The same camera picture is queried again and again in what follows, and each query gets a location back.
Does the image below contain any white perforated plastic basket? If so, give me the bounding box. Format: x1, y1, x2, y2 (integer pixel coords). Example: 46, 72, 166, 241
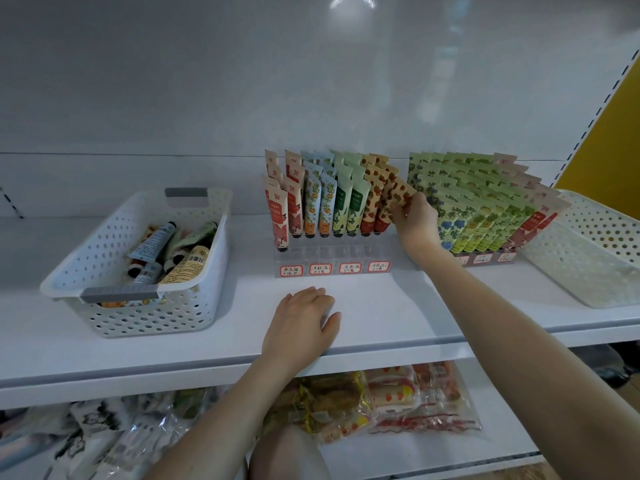
40, 187, 233, 338
520, 189, 640, 309

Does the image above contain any pile of snack packets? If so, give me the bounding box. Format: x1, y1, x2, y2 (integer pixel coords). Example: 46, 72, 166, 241
0, 359, 481, 480

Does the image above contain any person's left forearm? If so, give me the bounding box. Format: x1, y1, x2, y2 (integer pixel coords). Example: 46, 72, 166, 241
145, 359, 301, 480

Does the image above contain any row of hand cream tubes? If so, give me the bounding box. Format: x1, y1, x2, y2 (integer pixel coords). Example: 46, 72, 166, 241
263, 147, 571, 258

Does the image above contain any person's left hand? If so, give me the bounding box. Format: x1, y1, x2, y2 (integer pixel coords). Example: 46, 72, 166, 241
262, 287, 342, 378

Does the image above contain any person's right leg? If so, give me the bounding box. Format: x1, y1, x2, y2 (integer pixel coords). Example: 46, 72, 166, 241
248, 425, 331, 480

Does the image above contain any person's right forearm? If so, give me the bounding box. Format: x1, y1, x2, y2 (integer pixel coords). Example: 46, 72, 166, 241
415, 245, 640, 480

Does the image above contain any pile of pale hand cream tubes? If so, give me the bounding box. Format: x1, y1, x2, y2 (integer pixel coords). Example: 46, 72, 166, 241
125, 219, 219, 288

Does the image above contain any clear divider tray with labels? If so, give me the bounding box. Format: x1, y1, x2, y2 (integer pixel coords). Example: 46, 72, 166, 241
277, 251, 519, 278

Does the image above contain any person's right hand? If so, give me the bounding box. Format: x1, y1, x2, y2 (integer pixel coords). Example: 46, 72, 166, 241
388, 191, 443, 261

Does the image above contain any white metal shelf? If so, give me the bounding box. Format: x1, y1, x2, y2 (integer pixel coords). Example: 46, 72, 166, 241
0, 0, 640, 480

